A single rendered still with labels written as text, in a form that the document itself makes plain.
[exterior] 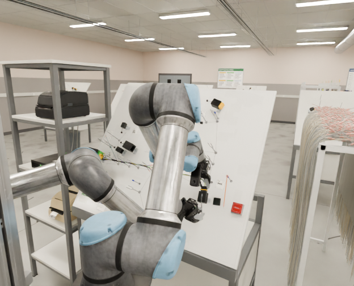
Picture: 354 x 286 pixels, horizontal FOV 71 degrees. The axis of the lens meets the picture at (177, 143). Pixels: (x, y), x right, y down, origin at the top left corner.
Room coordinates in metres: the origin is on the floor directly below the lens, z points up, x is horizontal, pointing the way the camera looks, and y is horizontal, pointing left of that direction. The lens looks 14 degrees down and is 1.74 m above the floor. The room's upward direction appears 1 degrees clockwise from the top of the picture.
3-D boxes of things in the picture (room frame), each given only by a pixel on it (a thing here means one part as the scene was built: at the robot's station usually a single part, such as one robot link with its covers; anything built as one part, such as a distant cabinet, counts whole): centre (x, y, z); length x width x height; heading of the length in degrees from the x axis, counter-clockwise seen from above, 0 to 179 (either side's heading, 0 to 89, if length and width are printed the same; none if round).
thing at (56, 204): (1.84, 0.85, 0.76); 0.30 x 0.21 x 0.20; 154
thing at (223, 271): (1.30, 0.21, 0.83); 1.18 x 0.05 x 0.06; 61
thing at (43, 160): (1.86, 0.89, 1.09); 0.35 x 0.33 x 0.07; 61
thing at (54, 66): (1.94, 0.91, 0.93); 0.61 x 0.50 x 1.85; 61
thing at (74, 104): (1.84, 0.85, 1.56); 0.30 x 0.23 x 0.19; 152
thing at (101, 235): (0.56, 0.18, 1.33); 0.13 x 0.12 x 0.14; 78
